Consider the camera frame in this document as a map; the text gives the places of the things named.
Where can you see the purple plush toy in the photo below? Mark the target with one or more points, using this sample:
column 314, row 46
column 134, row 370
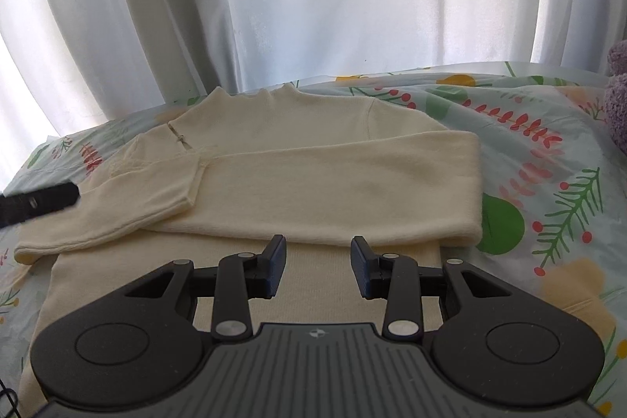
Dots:
column 618, row 95

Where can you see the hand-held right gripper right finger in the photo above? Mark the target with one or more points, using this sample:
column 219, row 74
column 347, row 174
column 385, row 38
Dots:
column 361, row 268

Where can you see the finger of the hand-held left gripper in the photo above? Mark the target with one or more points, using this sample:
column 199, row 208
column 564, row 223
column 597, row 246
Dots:
column 39, row 202

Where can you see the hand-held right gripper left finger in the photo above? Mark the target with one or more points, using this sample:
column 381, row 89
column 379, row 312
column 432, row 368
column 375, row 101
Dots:
column 275, row 266

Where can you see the floral printed bedsheet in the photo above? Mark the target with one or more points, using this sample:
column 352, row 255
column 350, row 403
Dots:
column 539, row 144

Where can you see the cream knit sweater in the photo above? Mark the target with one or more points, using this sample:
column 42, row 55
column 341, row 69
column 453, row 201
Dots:
column 294, row 183

